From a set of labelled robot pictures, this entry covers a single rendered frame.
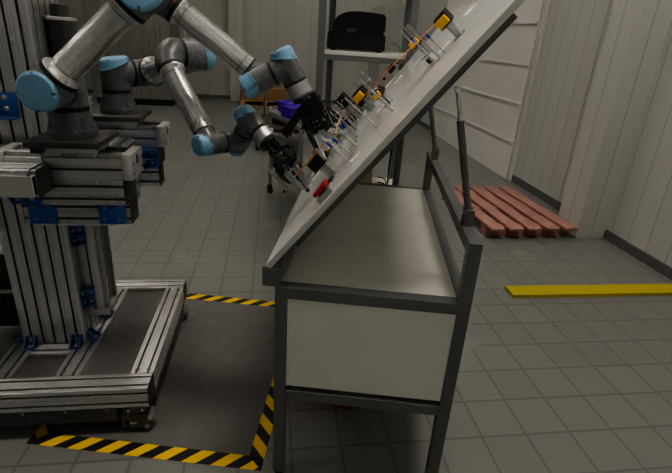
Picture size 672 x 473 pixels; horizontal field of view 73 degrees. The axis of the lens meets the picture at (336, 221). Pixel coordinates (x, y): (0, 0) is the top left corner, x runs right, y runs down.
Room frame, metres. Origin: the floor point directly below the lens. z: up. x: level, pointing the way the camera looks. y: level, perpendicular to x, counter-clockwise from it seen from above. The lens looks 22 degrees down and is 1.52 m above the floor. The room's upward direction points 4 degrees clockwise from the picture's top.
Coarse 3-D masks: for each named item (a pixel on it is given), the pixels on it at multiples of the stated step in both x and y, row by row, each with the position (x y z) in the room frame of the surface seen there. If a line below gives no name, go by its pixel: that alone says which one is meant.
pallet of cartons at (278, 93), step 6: (240, 90) 10.77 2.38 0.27; (270, 90) 10.34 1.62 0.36; (276, 90) 10.37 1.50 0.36; (282, 90) 10.40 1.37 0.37; (240, 96) 10.79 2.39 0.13; (258, 96) 10.26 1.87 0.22; (270, 96) 10.34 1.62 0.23; (276, 96) 10.37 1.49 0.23; (282, 96) 10.41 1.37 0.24; (240, 102) 10.47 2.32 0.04; (252, 102) 10.84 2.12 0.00; (258, 102) 10.88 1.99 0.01; (270, 102) 10.95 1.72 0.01; (276, 102) 10.99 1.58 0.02
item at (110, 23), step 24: (120, 0) 1.35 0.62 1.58; (144, 0) 1.35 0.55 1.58; (168, 0) 1.46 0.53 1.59; (96, 24) 1.36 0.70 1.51; (120, 24) 1.37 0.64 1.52; (72, 48) 1.35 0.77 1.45; (96, 48) 1.36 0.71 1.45; (24, 72) 1.31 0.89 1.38; (48, 72) 1.33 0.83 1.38; (72, 72) 1.35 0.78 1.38; (24, 96) 1.31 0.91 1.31; (48, 96) 1.31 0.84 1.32; (72, 96) 1.43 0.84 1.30
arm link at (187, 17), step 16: (176, 0) 1.51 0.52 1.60; (176, 16) 1.52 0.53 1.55; (192, 16) 1.52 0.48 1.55; (192, 32) 1.53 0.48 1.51; (208, 32) 1.53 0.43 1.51; (208, 48) 1.54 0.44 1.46; (224, 48) 1.53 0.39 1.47; (240, 48) 1.56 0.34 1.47; (240, 64) 1.54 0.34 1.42; (256, 64) 1.55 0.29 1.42
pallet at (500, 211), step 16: (480, 192) 4.57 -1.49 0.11; (496, 192) 4.61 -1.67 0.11; (512, 192) 4.64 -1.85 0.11; (480, 208) 4.12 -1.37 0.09; (496, 208) 4.15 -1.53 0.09; (512, 208) 4.12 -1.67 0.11; (528, 208) 4.15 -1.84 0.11; (544, 208) 4.18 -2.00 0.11; (496, 224) 3.67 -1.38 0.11; (512, 224) 3.69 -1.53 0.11; (528, 224) 3.72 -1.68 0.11; (544, 224) 3.74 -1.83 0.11; (560, 224) 3.77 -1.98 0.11
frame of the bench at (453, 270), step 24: (432, 216) 1.92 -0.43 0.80; (456, 264) 1.45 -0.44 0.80; (288, 288) 1.22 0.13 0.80; (312, 288) 1.22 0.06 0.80; (336, 288) 1.23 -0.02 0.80; (360, 288) 1.24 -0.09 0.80; (456, 288) 1.28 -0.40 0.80; (432, 312) 1.19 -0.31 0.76; (456, 312) 1.19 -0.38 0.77; (456, 336) 1.19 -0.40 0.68; (456, 360) 1.19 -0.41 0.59; (384, 408) 1.20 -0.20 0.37; (408, 408) 1.19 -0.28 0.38; (432, 408) 1.19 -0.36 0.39; (432, 432) 1.22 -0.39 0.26; (432, 456) 1.19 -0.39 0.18
